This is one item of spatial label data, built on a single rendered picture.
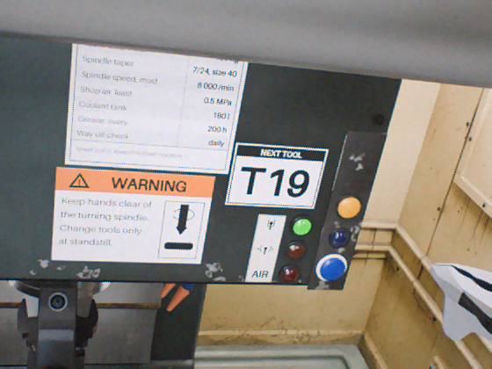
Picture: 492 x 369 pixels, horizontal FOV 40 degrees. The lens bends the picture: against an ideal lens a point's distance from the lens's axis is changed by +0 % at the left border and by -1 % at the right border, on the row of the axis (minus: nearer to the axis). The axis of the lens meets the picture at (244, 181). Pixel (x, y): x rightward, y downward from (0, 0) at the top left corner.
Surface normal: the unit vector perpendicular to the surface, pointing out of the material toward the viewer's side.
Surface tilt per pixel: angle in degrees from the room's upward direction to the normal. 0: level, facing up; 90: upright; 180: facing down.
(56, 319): 62
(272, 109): 90
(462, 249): 89
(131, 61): 90
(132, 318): 90
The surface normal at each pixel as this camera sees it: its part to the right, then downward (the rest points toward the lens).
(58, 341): 0.23, -0.01
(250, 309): 0.22, 0.46
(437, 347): -0.96, -0.06
